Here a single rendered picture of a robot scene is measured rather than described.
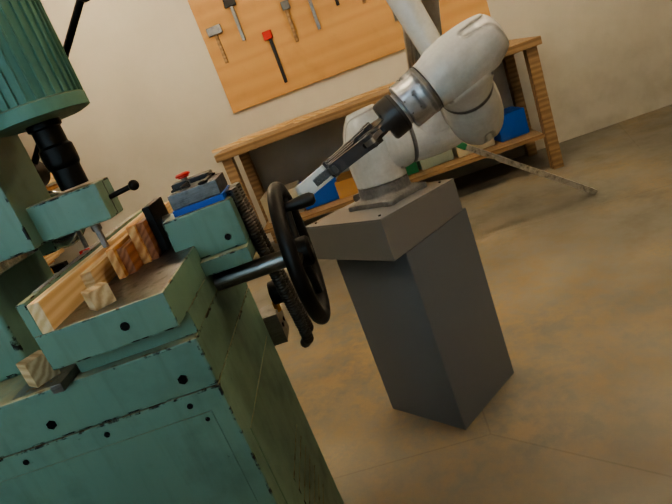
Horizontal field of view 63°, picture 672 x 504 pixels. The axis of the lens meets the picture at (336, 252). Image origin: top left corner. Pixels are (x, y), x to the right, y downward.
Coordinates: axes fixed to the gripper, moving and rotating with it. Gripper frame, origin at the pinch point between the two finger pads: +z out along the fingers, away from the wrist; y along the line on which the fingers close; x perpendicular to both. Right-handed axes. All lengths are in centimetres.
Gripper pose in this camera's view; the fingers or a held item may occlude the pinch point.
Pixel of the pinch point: (314, 182)
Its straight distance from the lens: 102.8
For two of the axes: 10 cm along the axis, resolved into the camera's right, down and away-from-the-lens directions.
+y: 0.4, 3.0, -9.5
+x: 6.4, 7.2, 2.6
